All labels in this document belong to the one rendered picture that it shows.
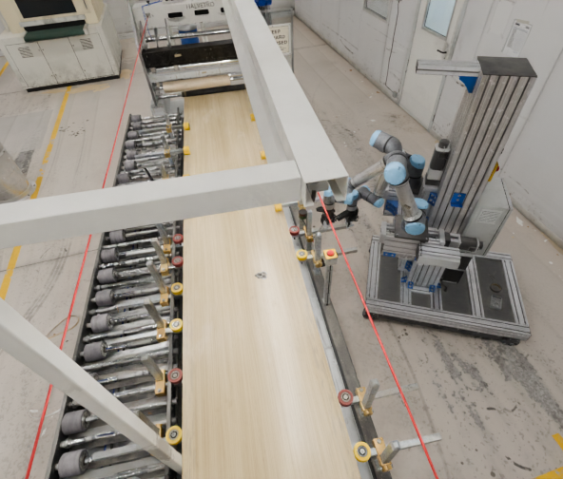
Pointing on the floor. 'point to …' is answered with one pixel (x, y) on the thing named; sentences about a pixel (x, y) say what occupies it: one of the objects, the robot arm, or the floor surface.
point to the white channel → (185, 203)
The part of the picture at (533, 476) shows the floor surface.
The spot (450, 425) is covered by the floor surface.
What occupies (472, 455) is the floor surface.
